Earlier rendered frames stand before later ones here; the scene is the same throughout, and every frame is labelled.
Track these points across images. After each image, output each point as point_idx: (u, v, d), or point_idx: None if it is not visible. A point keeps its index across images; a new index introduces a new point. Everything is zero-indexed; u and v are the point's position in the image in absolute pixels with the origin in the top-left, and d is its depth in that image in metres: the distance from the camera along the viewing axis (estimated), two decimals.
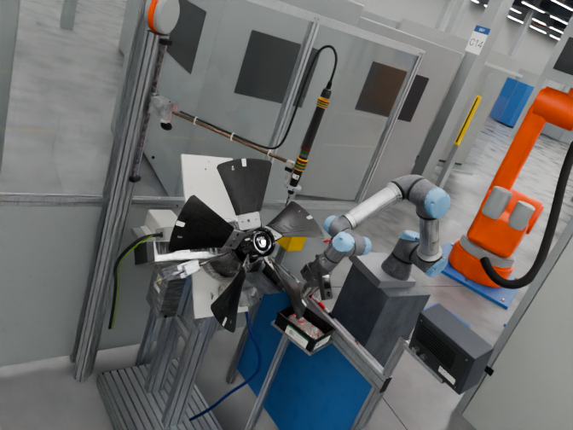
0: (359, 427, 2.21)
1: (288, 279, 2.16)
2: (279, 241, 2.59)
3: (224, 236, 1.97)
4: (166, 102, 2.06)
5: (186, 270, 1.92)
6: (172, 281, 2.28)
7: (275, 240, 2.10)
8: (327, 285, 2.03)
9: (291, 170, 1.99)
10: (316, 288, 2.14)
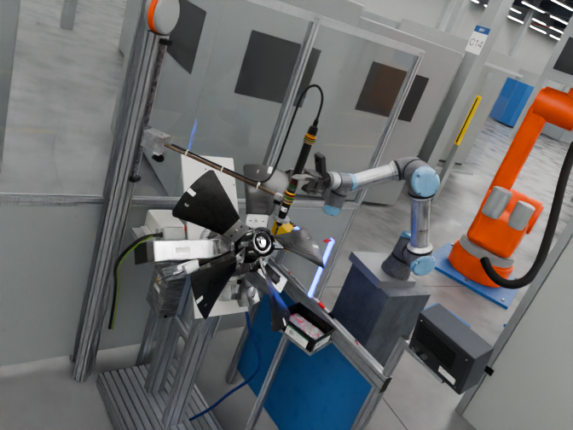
0: (359, 427, 2.21)
1: (276, 293, 2.11)
2: None
3: (228, 223, 1.99)
4: (159, 136, 2.12)
5: (186, 270, 1.92)
6: (172, 281, 2.28)
7: (275, 248, 2.09)
8: None
9: (279, 203, 2.04)
10: (309, 179, 1.99)
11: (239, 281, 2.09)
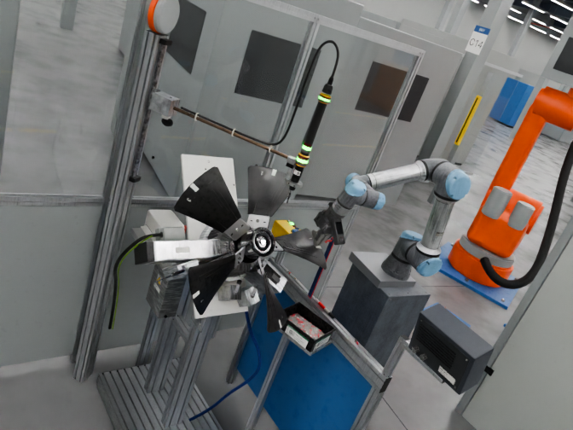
0: (359, 427, 2.21)
1: (274, 295, 2.10)
2: None
3: (228, 221, 2.00)
4: (167, 98, 2.06)
5: (186, 270, 1.92)
6: (172, 281, 2.28)
7: (275, 250, 2.09)
8: (339, 230, 2.14)
9: (292, 166, 1.98)
10: (328, 236, 2.24)
11: (239, 281, 2.09)
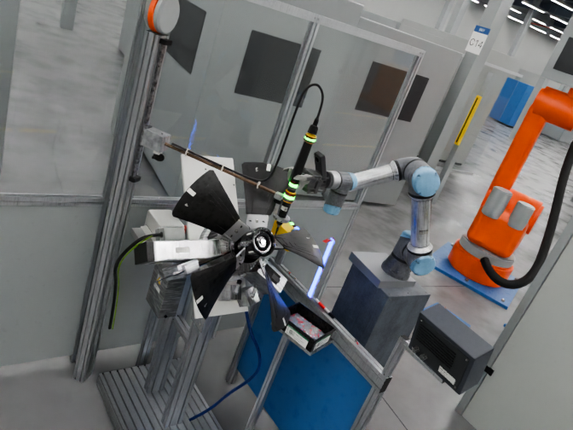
0: (359, 427, 2.21)
1: (220, 287, 1.95)
2: None
3: (260, 209, 2.10)
4: (159, 135, 2.12)
5: (186, 270, 1.92)
6: (172, 281, 2.28)
7: (260, 264, 2.03)
8: None
9: (279, 202, 2.04)
10: (310, 179, 1.99)
11: (239, 281, 2.09)
